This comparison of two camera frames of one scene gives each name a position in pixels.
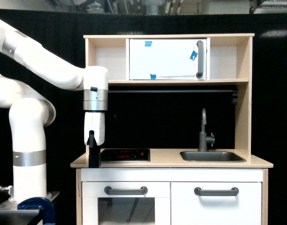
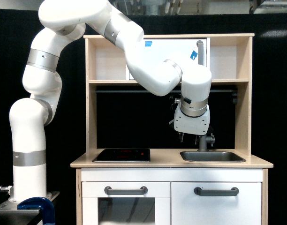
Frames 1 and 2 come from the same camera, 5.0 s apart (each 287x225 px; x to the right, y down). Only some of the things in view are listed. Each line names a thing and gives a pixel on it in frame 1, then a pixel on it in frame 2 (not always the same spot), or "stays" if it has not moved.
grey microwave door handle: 200,43 stays
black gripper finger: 94,155 to 181,135
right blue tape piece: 193,54 stays
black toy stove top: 125,155 stays
